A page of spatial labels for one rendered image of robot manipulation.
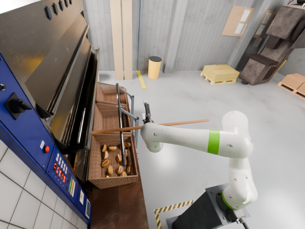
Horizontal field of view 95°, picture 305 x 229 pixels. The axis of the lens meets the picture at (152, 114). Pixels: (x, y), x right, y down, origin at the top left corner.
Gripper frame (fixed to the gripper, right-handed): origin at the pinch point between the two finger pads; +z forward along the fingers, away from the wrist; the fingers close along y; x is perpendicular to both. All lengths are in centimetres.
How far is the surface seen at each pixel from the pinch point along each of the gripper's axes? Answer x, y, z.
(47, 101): -54, -26, -20
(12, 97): -52, -43, -40
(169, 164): 60, 149, 18
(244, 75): 445, 130, 293
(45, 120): -55, -19, -27
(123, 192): -21, 91, -29
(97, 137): -46, 72, 33
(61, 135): -54, -2, -22
